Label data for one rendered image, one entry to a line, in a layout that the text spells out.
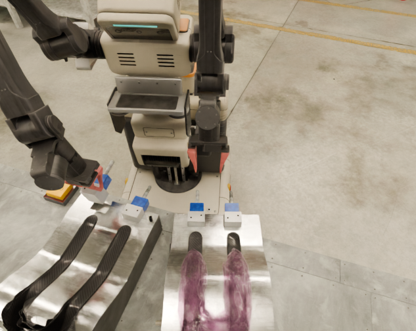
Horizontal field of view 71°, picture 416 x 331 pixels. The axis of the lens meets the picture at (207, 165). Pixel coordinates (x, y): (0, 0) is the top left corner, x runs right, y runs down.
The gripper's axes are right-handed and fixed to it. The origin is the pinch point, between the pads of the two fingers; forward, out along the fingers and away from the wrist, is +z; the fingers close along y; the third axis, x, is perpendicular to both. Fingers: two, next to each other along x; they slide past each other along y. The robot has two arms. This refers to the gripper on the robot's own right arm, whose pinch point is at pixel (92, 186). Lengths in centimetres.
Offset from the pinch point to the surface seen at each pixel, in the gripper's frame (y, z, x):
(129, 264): 16.0, 8.5, -15.6
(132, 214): 11.5, 6.5, -3.0
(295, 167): 51, 121, 101
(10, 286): -5.3, -0.9, -29.0
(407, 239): 122, 124, 62
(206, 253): 33.1, 14.3, -6.3
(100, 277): 10.4, 7.3, -20.8
